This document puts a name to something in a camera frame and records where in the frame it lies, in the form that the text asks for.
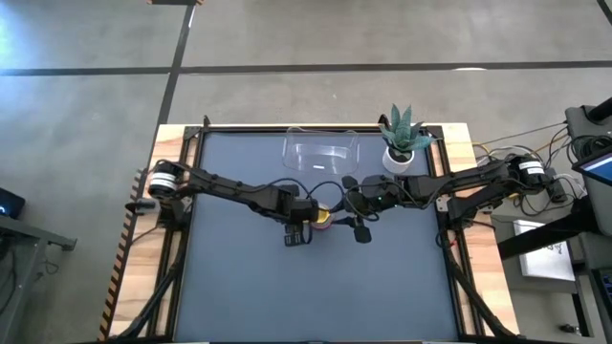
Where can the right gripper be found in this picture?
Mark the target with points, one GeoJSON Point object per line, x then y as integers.
{"type": "Point", "coordinates": [380, 196]}

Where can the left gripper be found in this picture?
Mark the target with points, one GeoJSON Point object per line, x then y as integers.
{"type": "Point", "coordinates": [305, 211]}

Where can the yellow measuring cup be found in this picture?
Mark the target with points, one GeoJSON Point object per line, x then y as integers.
{"type": "Point", "coordinates": [323, 216]}

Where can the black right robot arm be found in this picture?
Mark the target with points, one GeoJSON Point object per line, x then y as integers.
{"type": "Point", "coordinates": [454, 181]}

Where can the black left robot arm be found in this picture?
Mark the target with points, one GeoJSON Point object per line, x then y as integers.
{"type": "Point", "coordinates": [229, 188]}

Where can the clear plastic basket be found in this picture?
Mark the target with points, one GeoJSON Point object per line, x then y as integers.
{"type": "Point", "coordinates": [334, 157]}

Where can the white plant pot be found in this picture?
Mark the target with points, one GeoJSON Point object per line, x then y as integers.
{"type": "Point", "coordinates": [394, 166]}

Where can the green succulent plant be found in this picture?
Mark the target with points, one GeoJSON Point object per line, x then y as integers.
{"type": "Point", "coordinates": [404, 131]}

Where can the black support beam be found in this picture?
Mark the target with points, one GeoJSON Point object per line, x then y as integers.
{"type": "Point", "coordinates": [540, 236]}

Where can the white paper sheet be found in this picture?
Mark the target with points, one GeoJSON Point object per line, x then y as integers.
{"type": "Point", "coordinates": [545, 263]}

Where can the yellow black striped strip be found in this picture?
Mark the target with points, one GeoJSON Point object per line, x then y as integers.
{"type": "Point", "coordinates": [115, 286]}

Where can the black power strip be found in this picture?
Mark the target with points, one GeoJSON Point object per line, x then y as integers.
{"type": "Point", "coordinates": [558, 193]}

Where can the grey equipment cart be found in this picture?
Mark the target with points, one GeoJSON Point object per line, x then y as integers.
{"type": "Point", "coordinates": [581, 124]}

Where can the lit tablet screen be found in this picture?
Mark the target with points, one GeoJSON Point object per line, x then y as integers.
{"type": "Point", "coordinates": [597, 167]}

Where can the grey metal stand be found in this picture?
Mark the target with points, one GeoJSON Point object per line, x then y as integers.
{"type": "Point", "coordinates": [28, 234]}

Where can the black device with light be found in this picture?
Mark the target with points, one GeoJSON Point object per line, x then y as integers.
{"type": "Point", "coordinates": [9, 203]}

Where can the black table frame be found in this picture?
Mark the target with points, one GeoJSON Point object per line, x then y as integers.
{"type": "Point", "coordinates": [248, 128]}

